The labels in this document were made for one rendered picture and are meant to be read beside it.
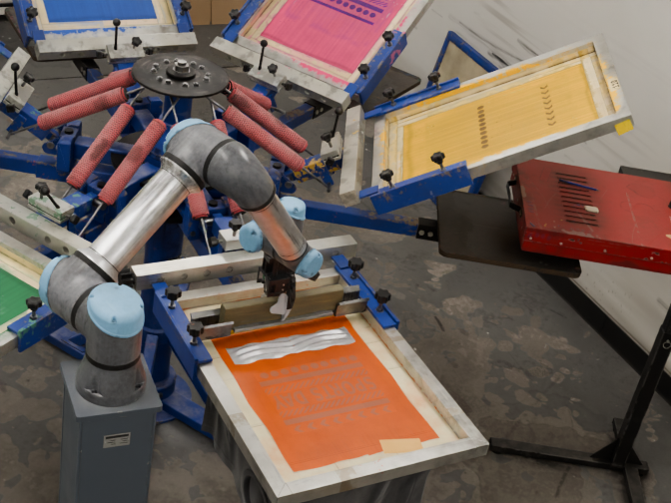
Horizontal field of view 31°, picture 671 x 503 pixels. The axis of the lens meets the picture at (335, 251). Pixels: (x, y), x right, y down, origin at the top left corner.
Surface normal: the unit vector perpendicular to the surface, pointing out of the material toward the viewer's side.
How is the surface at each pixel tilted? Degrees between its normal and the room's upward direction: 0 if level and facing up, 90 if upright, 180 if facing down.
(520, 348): 0
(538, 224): 0
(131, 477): 90
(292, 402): 0
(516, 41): 90
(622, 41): 90
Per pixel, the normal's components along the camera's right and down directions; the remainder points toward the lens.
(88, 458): 0.37, 0.56
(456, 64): -0.83, -0.01
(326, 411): 0.16, -0.82
